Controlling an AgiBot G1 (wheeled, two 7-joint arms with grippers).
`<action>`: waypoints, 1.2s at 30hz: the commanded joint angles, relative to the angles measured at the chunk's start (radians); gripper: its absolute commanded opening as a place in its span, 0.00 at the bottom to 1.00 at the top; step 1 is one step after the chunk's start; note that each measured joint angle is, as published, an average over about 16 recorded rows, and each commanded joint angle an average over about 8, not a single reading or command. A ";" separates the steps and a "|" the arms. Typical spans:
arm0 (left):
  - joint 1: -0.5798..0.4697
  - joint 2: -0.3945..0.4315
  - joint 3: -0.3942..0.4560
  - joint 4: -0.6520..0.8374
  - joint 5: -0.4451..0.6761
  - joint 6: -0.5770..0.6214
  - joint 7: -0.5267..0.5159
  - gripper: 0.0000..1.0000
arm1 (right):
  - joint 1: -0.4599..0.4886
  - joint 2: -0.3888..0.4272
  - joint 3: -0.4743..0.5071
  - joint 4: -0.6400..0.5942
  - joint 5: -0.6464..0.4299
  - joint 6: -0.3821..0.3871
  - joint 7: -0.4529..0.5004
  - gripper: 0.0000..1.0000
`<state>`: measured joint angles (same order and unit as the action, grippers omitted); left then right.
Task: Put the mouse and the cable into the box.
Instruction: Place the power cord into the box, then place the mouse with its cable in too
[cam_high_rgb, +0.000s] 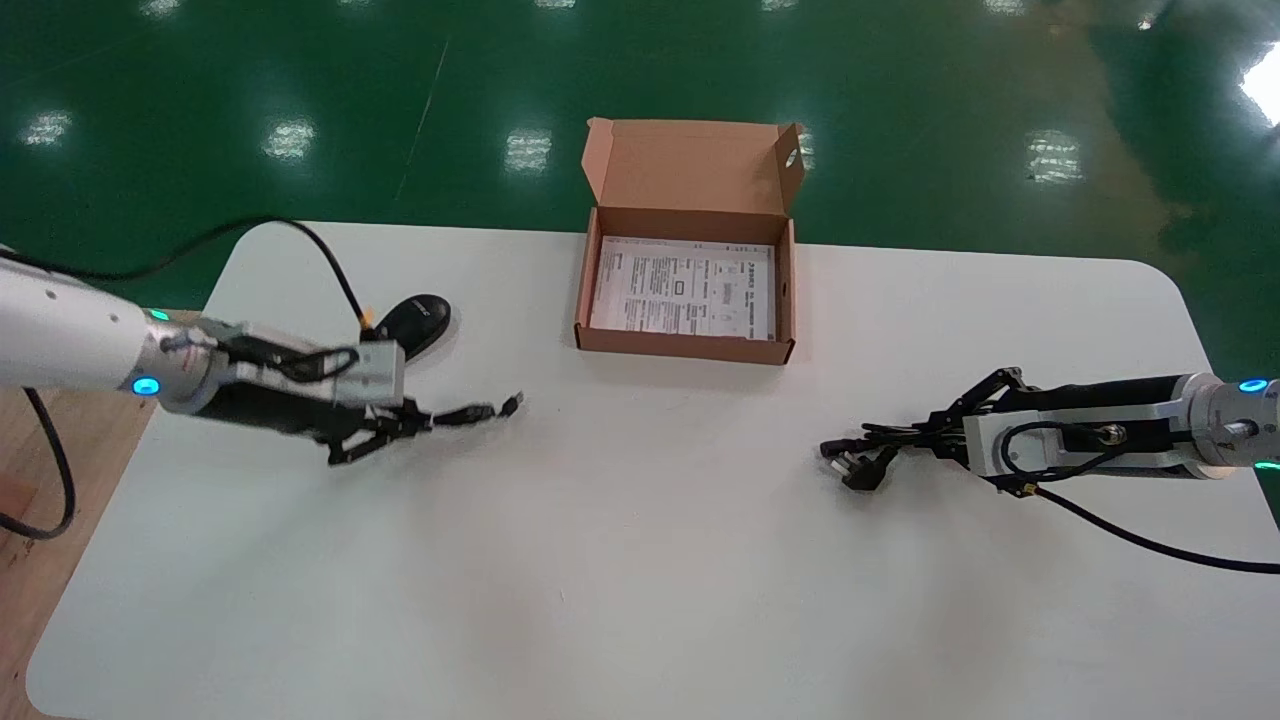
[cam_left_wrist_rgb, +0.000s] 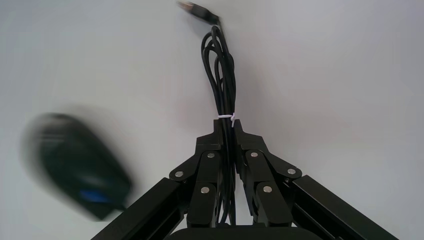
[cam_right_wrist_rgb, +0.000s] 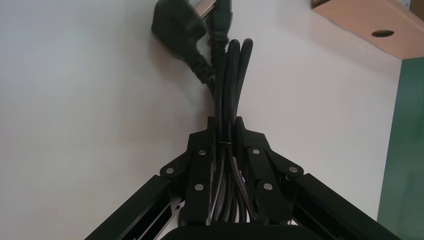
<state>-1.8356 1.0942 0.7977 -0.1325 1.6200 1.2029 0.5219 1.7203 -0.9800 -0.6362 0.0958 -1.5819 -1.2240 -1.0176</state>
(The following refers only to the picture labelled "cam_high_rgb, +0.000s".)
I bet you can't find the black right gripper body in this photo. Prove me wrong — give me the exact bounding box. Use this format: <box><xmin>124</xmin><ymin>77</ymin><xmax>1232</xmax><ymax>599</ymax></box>
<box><xmin>1000</xmin><ymin>373</ymin><xmax>1197</xmax><ymax>453</ymax></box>

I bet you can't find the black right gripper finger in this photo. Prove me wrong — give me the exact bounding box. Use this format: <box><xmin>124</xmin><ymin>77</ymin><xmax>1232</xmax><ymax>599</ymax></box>
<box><xmin>924</xmin><ymin>419</ymin><xmax>970</xmax><ymax>463</ymax></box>
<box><xmin>929</xmin><ymin>367</ymin><xmax>1027</xmax><ymax>430</ymax></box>

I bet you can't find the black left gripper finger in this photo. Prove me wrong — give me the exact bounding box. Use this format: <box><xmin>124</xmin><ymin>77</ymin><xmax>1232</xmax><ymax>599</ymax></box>
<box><xmin>345</xmin><ymin>402</ymin><xmax>498</xmax><ymax>432</ymax></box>
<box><xmin>327</xmin><ymin>421</ymin><xmax>434</xmax><ymax>468</ymax></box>

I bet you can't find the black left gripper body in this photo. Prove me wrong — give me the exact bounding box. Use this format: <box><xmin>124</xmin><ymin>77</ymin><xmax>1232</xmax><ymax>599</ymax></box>
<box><xmin>195</xmin><ymin>385</ymin><xmax>351</xmax><ymax>443</ymax></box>

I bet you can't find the black power cord with plug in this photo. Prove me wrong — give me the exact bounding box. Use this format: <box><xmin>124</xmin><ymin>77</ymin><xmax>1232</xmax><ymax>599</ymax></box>
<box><xmin>819</xmin><ymin>420</ymin><xmax>963</xmax><ymax>492</ymax></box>

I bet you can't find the thin black USB cable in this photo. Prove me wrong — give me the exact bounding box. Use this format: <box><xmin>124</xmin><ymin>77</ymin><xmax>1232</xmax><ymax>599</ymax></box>
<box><xmin>430</xmin><ymin>392</ymin><xmax>524</xmax><ymax>427</ymax></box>

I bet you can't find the black computer mouse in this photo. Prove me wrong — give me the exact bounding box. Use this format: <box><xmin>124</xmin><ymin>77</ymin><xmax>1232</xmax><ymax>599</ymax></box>
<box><xmin>372</xmin><ymin>294</ymin><xmax>452</xmax><ymax>362</ymax></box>

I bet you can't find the brown cardboard storage box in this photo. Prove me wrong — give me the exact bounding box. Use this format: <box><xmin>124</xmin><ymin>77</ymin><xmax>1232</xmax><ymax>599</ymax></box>
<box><xmin>573</xmin><ymin>117</ymin><xmax>806</xmax><ymax>367</ymax></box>

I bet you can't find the white printed instruction sheet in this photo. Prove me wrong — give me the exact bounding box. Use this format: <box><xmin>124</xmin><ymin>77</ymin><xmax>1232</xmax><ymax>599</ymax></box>
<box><xmin>588</xmin><ymin>236</ymin><xmax>777</xmax><ymax>342</ymax></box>

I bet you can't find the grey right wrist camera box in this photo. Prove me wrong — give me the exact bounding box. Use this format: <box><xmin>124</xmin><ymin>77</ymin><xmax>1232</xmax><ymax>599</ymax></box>
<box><xmin>963</xmin><ymin>408</ymin><xmax>1069</xmax><ymax>493</ymax></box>

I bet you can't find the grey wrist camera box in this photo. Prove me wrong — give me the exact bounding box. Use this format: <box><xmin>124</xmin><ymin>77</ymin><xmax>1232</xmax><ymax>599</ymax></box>
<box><xmin>300</xmin><ymin>340</ymin><xmax>408</xmax><ymax>409</ymax></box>
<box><xmin>963</xmin><ymin>408</ymin><xmax>1069</xmax><ymax>493</ymax></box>

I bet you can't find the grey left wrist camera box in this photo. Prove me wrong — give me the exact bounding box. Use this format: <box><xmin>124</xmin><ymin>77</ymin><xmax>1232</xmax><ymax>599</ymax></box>
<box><xmin>300</xmin><ymin>340</ymin><xmax>408</xmax><ymax>409</ymax></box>

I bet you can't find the black right camera cable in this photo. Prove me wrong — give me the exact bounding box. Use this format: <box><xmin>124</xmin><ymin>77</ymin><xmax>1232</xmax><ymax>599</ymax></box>
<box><xmin>1000</xmin><ymin>420</ymin><xmax>1280</xmax><ymax>577</ymax></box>

